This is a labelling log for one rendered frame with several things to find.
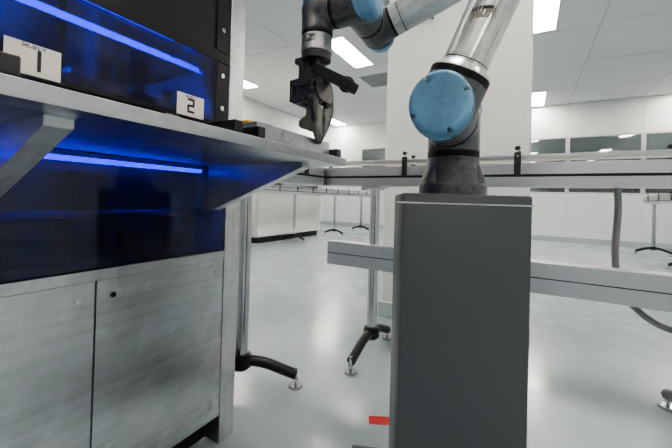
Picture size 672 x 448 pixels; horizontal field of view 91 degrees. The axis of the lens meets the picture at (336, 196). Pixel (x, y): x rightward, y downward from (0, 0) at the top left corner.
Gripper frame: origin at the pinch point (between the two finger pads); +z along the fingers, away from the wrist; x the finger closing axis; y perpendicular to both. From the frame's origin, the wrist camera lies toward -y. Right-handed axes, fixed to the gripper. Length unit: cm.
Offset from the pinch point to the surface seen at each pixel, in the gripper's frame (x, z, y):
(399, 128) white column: -144, -33, 32
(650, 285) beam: -84, 41, -79
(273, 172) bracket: 0.5, 7.9, 14.0
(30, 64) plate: 41, -9, 39
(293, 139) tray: 8.8, 1.7, 1.5
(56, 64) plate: 38, -11, 39
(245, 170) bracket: 0.5, 7.2, 23.9
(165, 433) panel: 11, 78, 39
